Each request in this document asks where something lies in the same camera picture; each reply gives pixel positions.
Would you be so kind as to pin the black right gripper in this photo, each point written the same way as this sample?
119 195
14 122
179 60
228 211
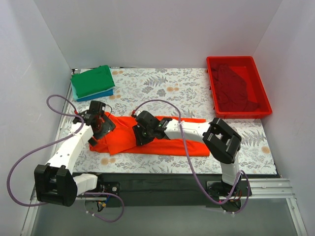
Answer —
141 137

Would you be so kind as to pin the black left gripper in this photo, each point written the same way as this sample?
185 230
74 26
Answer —
104 127

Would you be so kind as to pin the orange t shirt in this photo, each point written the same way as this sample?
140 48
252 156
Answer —
122 140

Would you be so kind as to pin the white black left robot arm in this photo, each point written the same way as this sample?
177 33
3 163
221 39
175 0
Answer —
54 182

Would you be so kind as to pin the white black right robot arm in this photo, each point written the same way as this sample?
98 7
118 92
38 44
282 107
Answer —
222 141

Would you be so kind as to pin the folded blue t shirt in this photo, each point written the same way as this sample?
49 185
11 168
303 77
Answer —
91 97

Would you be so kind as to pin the folded green t shirt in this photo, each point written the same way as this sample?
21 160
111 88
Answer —
92 81

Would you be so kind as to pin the dark red t shirt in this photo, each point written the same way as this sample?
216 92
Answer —
231 90

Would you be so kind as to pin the red plastic bin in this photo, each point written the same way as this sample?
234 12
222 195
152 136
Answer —
245 67

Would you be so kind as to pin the aluminium frame rail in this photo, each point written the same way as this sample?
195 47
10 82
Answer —
274 187

